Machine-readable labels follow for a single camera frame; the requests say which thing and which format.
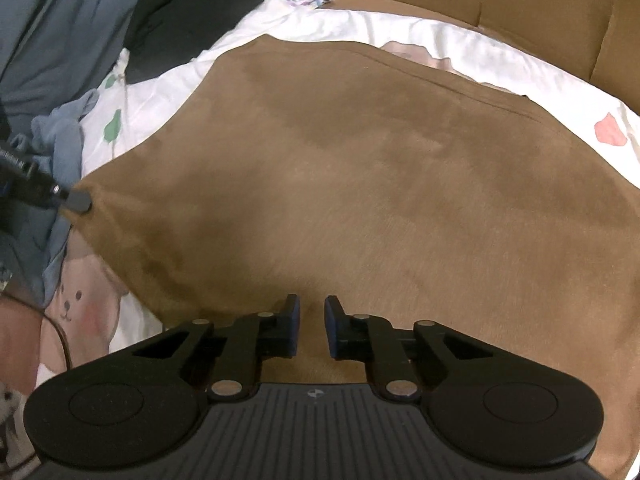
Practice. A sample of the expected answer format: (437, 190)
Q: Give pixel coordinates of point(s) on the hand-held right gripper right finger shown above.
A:
(332, 327)

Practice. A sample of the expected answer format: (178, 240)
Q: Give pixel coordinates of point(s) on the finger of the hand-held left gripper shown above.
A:
(75, 201)

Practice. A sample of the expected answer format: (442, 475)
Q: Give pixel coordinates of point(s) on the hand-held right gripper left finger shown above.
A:
(292, 325)

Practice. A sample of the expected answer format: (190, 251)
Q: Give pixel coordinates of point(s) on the brown printed t-shirt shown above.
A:
(350, 185)

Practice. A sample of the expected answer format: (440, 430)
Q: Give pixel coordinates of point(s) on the cream bear printed blanket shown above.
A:
(325, 25)

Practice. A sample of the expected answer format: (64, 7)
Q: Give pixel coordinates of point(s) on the striped white cloth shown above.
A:
(305, 2)

